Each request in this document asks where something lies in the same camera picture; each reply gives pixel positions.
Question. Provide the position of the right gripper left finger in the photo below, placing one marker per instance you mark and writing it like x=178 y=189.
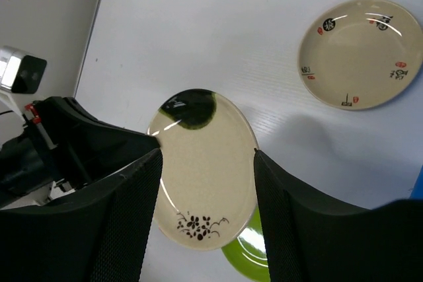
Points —
x=98 y=233

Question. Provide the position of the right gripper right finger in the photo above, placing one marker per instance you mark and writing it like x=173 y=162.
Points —
x=311 y=236

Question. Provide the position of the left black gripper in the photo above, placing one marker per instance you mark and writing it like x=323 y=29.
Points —
x=62 y=143

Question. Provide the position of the beige plate with black patch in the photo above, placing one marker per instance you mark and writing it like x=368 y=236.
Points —
x=207 y=192

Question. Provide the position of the beige plate with small motifs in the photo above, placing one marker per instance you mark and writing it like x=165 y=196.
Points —
x=360 y=54

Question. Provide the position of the blue plastic bin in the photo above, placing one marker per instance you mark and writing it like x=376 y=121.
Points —
x=417 y=190

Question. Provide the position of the green plate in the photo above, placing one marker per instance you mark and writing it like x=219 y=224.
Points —
x=247 y=253

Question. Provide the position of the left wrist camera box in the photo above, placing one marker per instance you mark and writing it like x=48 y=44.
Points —
x=21 y=73

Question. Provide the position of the aluminium table frame rail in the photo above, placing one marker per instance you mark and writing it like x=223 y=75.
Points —
x=92 y=25

